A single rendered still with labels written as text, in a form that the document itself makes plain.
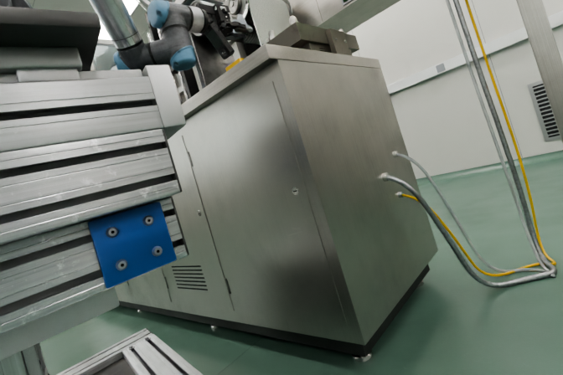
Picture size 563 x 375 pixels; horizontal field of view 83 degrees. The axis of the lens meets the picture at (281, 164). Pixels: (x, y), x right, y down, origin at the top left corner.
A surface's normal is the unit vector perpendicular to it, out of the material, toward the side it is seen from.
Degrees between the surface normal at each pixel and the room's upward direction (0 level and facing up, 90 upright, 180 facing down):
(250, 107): 90
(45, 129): 90
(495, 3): 90
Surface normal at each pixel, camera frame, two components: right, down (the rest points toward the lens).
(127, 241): 0.58, -0.19
